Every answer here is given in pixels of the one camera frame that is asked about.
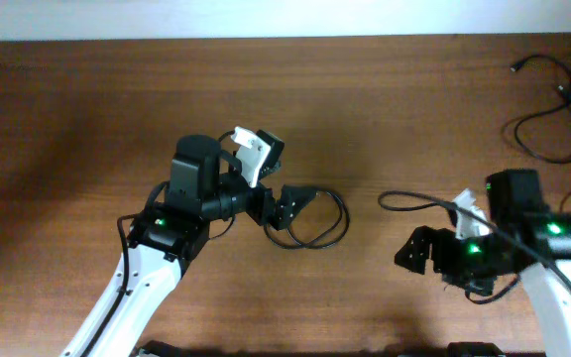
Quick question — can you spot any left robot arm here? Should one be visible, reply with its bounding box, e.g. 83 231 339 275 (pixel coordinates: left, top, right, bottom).
62 127 315 356

